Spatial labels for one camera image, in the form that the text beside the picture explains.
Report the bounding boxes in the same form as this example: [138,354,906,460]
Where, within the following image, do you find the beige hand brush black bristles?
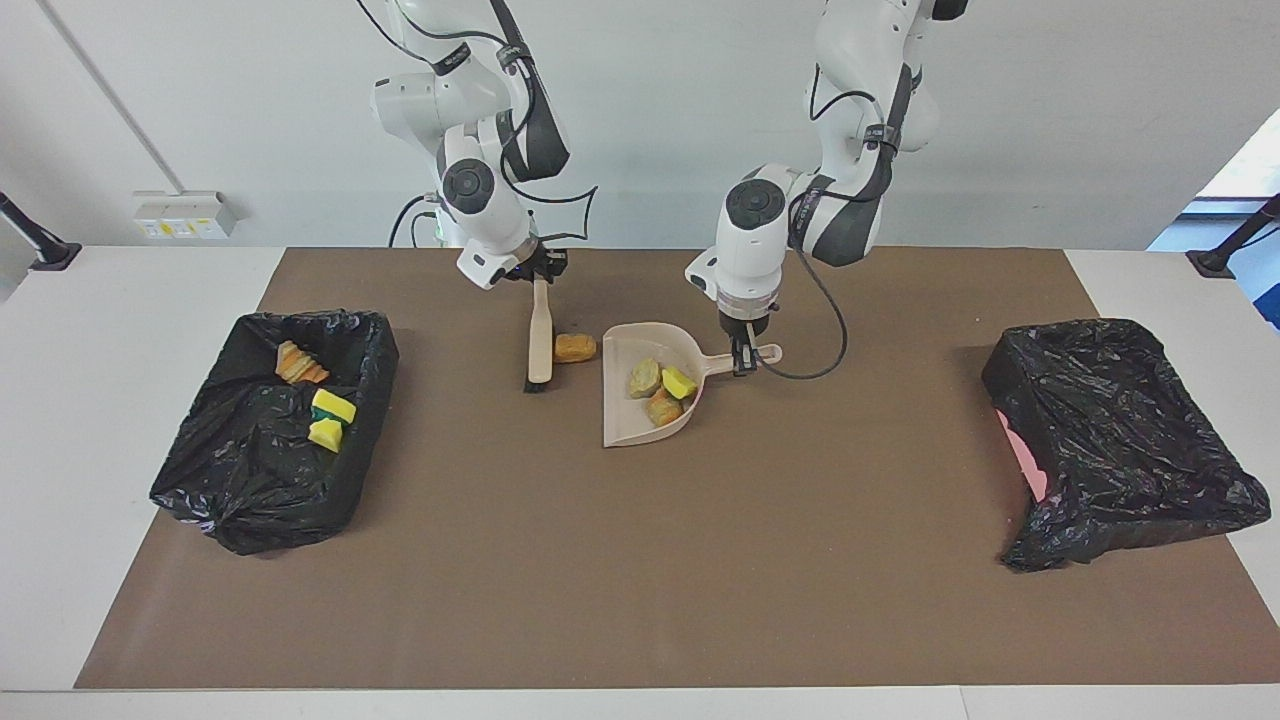
[523,278,556,394]

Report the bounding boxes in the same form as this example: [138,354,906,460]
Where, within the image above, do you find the brown table mat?
[75,247,1280,691]

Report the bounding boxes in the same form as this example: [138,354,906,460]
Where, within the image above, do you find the pink plastic bin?
[997,410,1051,504]

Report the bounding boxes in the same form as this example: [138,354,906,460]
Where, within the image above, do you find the left black-bagged bin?
[149,309,401,557]

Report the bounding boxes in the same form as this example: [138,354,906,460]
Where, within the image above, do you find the black plastic trash bag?
[981,318,1272,574]

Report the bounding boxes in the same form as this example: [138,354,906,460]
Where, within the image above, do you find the white wall power strip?
[132,190,243,241]

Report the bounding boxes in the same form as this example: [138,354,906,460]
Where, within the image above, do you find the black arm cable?
[755,60,906,382]
[510,60,599,246]

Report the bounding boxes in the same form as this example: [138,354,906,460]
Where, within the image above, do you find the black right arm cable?
[510,60,599,246]

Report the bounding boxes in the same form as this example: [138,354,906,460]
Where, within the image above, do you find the striped croissant bread piece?
[275,340,331,386]

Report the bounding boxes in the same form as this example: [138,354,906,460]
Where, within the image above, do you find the beige plastic dustpan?
[601,321,784,449]

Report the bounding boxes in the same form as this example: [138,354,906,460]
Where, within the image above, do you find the black right base cable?
[388,193,441,249]

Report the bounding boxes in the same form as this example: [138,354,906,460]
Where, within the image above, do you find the black clamp stand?
[1186,193,1280,279]
[0,192,83,273]

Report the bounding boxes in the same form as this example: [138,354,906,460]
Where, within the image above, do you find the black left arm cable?
[755,60,906,382]

